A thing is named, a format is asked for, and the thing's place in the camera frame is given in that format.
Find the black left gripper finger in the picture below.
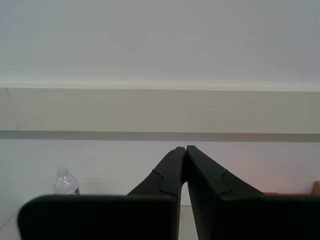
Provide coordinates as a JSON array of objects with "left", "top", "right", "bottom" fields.
[
  {"left": 186, "top": 145, "right": 320, "bottom": 240},
  {"left": 16, "top": 146, "right": 187, "bottom": 240}
]

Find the flat red object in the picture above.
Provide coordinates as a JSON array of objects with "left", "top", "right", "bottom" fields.
[{"left": 263, "top": 191, "right": 313, "bottom": 197}]

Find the clear plastic water bottle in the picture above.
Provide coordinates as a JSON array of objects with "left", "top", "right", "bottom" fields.
[{"left": 53, "top": 166, "right": 81, "bottom": 196}]

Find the brown wooden object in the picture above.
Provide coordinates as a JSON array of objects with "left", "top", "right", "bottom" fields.
[{"left": 310, "top": 180, "right": 320, "bottom": 197}]

